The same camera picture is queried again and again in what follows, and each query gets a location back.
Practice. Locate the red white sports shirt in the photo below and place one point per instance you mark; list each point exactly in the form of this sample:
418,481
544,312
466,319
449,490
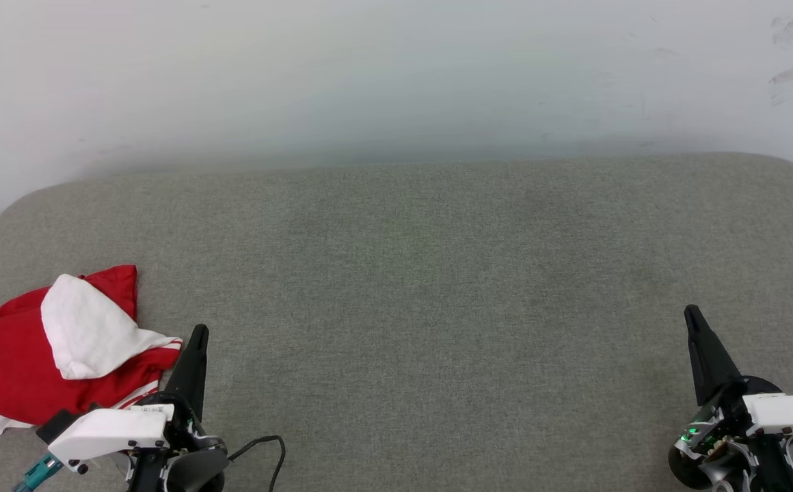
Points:
0,369

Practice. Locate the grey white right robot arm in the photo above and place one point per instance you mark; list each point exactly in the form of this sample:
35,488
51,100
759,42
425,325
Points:
718,473

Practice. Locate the grey fabric sofa cushion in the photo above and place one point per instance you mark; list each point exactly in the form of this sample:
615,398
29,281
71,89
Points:
437,273

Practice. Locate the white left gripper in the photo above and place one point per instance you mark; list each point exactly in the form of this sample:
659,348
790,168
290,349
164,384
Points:
109,430

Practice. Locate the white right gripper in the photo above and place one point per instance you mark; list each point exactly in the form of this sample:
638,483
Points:
786,413

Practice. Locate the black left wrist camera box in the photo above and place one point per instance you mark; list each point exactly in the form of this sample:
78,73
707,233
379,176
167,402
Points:
55,424

